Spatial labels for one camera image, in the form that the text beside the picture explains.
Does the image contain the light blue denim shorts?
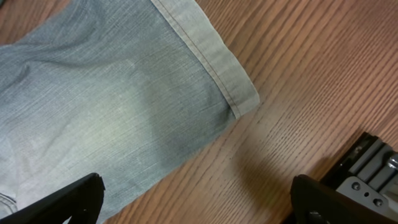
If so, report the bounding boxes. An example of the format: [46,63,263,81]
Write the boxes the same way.
[1,0,259,223]

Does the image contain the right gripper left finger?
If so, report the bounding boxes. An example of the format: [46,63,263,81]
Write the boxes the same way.
[1,173,105,224]

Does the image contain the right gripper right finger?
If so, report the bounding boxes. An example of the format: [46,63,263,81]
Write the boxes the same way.
[290,175,397,224]

